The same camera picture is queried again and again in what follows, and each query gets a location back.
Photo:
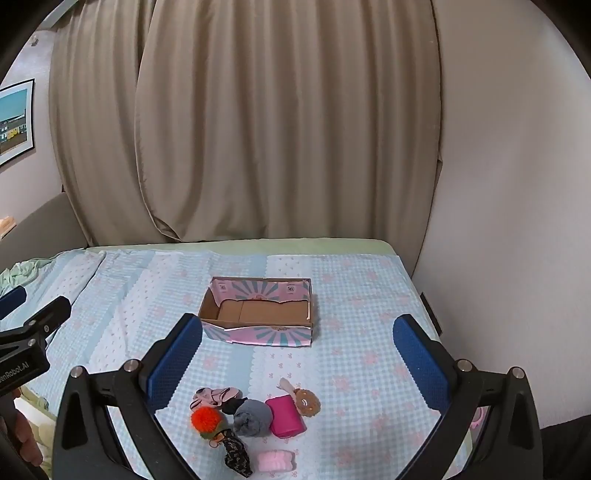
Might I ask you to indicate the wooden item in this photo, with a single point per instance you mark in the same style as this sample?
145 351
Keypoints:
6 227

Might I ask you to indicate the light pink rolled sock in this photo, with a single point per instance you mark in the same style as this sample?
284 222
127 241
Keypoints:
277 461

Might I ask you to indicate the pink plastic item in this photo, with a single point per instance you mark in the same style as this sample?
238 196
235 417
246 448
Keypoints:
478 417

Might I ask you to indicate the magenta sock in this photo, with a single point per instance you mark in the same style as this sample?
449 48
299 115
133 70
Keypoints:
284 415

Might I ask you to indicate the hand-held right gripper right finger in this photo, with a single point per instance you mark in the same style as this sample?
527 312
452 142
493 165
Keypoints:
421 369

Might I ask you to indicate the light blue checked blanket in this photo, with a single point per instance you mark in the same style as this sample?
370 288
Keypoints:
346 323

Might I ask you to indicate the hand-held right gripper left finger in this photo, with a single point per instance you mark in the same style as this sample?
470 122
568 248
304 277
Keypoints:
178 364

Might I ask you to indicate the pink striped cardboard box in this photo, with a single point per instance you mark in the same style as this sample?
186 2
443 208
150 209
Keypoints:
258 334

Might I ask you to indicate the grey sock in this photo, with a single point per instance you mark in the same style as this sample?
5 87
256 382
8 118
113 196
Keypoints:
251 417

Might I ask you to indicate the black sock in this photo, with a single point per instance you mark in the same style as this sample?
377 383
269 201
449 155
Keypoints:
231 406

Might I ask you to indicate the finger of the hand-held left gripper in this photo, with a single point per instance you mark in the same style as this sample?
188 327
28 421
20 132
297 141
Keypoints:
13 301
51 316

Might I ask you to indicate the narrow beige curtain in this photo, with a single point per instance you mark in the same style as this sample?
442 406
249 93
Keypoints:
92 138

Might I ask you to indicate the wide beige curtain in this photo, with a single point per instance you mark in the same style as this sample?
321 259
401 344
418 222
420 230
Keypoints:
277 115

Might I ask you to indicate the dark cloth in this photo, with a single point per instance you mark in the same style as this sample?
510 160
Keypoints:
561 447

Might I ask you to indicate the person's left hand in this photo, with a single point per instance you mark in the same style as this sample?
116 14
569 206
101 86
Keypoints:
28 438

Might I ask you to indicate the framed wall poster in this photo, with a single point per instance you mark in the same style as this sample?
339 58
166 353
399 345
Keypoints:
16 122

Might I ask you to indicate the pink striped sock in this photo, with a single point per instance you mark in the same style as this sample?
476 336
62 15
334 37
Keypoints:
212 396

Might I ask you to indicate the pale green sheet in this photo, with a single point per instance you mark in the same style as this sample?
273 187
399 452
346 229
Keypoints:
277 243

